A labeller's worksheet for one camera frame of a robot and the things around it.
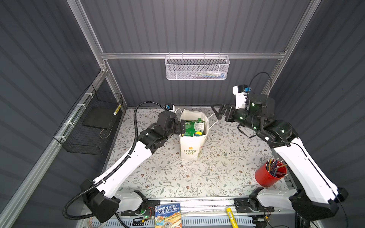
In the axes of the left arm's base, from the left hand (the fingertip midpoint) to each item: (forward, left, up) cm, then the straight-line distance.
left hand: (177, 121), depth 73 cm
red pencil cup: (-23, -49, -19) cm, 58 cm away
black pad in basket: (+4, +41, +1) cm, 41 cm away
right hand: (-5, -19, +13) cm, 24 cm away
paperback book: (-38, +6, -27) cm, 47 cm away
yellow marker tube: (-41, -25, -28) cm, 55 cm away
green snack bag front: (+1, -10, -8) cm, 13 cm away
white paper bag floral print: (-8, -7, -13) cm, 17 cm away
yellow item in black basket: (+14, +35, -3) cm, 37 cm away
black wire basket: (-1, +47, -3) cm, 47 cm away
